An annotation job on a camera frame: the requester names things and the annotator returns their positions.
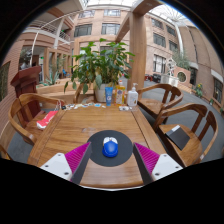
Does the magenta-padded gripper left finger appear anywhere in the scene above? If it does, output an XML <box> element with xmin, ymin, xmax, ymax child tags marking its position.
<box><xmin>39</xmin><ymin>141</ymin><xmax>93</xmax><ymax>185</ymax></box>

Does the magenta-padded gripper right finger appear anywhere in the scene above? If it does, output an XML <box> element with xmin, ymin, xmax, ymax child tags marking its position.
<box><xmin>132</xmin><ymin>142</ymin><xmax>184</xmax><ymax>186</ymax></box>

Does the blue and white computer mouse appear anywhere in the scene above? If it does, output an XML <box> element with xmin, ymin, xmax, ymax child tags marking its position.
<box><xmin>101</xmin><ymin>136</ymin><xmax>120</xmax><ymax>159</ymax></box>

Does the round dark grey mouse pad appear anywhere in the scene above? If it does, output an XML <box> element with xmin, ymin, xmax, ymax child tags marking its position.
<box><xmin>86</xmin><ymin>129</ymin><xmax>134</xmax><ymax>168</ymax></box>

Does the wooden armchair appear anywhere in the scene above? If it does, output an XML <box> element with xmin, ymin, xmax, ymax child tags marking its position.
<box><xmin>8</xmin><ymin>92</ymin><xmax>66</xmax><ymax>147</ymax></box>
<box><xmin>136</xmin><ymin>83</ymin><xmax>184</xmax><ymax>129</ymax></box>
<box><xmin>0</xmin><ymin>143</ymin><xmax>11</xmax><ymax>160</ymax></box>
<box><xmin>73</xmin><ymin>82</ymin><xmax>96</xmax><ymax>104</ymax></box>
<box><xmin>153</xmin><ymin>103</ymin><xmax>219</xmax><ymax>168</ymax></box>

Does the black notebook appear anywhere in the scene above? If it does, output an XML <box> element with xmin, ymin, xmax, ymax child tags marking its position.
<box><xmin>165</xmin><ymin>124</ymin><xmax>192</xmax><ymax>151</ymax></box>

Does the red and white packet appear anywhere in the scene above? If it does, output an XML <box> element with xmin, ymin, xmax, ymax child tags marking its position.
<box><xmin>36</xmin><ymin>110</ymin><xmax>59</xmax><ymax>130</ymax></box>

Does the white pump bottle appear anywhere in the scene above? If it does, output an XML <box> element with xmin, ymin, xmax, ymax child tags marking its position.
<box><xmin>126</xmin><ymin>82</ymin><xmax>139</xmax><ymax>108</ymax></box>

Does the yellow liquid bottle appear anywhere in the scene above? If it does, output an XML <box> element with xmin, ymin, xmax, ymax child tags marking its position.
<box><xmin>115</xmin><ymin>79</ymin><xmax>127</xmax><ymax>107</ymax></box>

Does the blue squeeze tube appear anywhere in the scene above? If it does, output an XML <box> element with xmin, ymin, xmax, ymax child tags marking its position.
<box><xmin>104</xmin><ymin>86</ymin><xmax>114</xmax><ymax>107</ymax></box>

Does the white sculpture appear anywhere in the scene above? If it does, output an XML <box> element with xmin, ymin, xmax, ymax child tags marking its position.
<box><xmin>160</xmin><ymin>58</ymin><xmax>181</xmax><ymax>88</ymax></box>

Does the dark red wooden lectern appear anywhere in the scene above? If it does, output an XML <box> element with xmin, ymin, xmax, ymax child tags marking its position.
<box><xmin>9</xmin><ymin>65</ymin><xmax>43</xmax><ymax>118</ymax></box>

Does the dark bust statue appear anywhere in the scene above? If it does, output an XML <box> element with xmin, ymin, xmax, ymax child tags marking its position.
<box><xmin>19</xmin><ymin>54</ymin><xmax>32</xmax><ymax>71</ymax></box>

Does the green plant in white pot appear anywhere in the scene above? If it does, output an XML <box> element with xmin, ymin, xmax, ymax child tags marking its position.
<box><xmin>63</xmin><ymin>37</ymin><xmax>136</xmax><ymax>104</ymax></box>

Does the white cable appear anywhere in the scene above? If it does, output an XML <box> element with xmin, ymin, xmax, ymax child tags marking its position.
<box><xmin>54</xmin><ymin>99</ymin><xmax>63</xmax><ymax>112</ymax></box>

